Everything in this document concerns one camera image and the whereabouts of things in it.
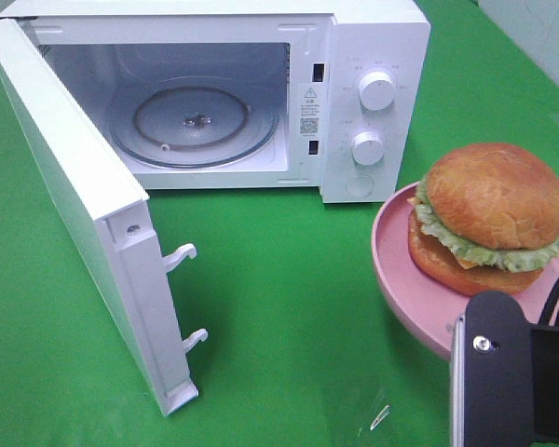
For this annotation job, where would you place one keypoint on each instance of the green table mat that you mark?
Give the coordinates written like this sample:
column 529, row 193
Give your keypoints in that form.
column 302, row 349

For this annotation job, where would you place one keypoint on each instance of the upper white microwave knob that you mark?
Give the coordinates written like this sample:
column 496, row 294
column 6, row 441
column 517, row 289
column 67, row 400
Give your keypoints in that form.
column 376, row 90

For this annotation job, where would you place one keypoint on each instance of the white microwave knob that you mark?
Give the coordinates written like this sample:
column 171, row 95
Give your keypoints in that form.
column 367, row 148
column 376, row 90

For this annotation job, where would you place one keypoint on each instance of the round white door button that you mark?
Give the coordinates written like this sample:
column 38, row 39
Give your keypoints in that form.
column 360, row 185

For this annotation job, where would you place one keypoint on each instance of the pink round plate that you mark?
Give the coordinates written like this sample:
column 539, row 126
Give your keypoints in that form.
column 424, row 306

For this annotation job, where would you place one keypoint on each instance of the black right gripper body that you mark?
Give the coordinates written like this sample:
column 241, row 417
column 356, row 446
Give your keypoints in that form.
column 545, row 368

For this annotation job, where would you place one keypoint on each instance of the white microwave oven body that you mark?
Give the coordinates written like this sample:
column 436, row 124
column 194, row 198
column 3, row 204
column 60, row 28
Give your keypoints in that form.
column 318, row 50

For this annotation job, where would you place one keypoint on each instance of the burger with lettuce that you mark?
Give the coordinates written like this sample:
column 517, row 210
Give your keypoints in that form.
column 485, row 217

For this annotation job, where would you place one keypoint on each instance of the lower white microwave knob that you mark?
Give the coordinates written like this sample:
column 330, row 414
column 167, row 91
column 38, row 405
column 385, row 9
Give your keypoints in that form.
column 367, row 148

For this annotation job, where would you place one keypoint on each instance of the white microwave door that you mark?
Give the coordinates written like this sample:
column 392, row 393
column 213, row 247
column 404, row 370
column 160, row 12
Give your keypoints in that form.
column 106, row 214

